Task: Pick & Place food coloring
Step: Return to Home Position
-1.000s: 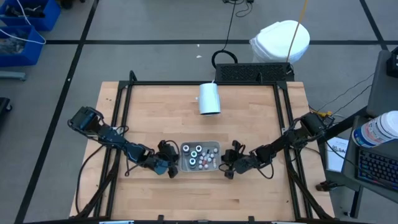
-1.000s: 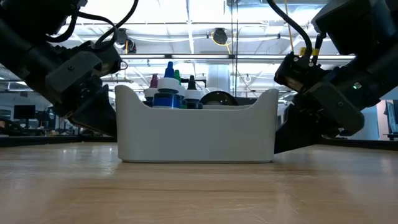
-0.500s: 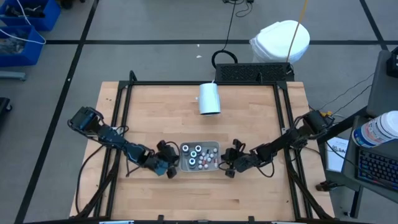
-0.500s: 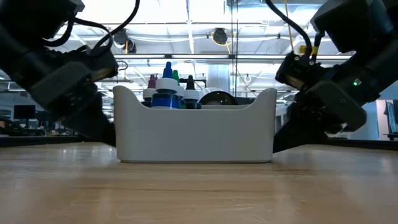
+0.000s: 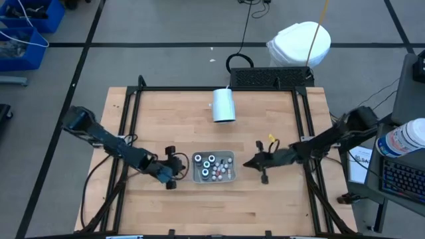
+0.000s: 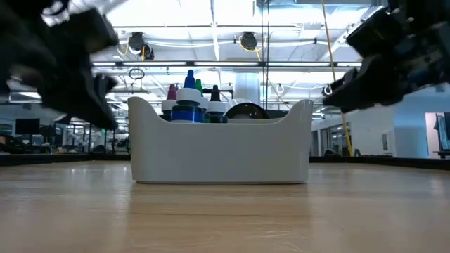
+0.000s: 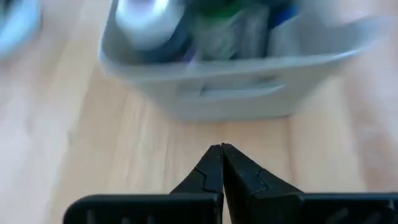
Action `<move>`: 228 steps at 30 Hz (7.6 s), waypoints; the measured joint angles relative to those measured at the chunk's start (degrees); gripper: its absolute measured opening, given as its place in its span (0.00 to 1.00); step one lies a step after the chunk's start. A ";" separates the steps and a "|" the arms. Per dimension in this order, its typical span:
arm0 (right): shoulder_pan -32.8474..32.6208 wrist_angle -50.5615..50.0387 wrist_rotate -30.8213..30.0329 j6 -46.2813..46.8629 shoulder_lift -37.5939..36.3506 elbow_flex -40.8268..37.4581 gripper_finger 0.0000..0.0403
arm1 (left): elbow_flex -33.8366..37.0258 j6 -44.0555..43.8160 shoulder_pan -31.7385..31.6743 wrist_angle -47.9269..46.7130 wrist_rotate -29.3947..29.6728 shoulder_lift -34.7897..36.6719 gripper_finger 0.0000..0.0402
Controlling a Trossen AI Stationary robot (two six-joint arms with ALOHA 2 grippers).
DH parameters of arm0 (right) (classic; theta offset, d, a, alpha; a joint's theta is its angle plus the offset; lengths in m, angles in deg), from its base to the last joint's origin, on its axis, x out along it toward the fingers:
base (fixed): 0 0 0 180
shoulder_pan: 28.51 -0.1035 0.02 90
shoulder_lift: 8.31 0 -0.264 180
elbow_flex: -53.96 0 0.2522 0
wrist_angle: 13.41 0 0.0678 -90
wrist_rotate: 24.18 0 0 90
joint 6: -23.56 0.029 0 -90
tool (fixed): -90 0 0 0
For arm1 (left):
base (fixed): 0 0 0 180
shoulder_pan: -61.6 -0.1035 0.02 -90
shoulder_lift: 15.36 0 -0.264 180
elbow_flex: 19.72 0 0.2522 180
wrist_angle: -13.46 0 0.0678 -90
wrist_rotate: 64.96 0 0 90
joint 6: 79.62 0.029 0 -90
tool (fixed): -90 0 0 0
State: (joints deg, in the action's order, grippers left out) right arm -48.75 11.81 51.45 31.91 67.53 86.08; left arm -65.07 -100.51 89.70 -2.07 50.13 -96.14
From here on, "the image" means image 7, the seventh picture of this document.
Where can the purple-tipped food colouring bottle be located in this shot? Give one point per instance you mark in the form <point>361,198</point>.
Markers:
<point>149,21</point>

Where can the grey plastic tray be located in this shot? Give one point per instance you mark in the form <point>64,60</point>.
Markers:
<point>233,90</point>

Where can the green-tipped food colouring bottle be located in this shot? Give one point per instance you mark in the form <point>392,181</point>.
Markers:
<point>224,31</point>

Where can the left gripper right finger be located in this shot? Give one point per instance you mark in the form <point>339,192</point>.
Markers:
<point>248,193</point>

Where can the blue-tipped food colouring bottle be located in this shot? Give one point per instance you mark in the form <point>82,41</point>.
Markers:
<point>281,15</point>

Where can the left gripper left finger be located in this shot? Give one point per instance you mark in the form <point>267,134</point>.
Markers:
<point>208,177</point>

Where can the white cylindrical cup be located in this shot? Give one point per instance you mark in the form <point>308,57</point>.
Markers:
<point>15,25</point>

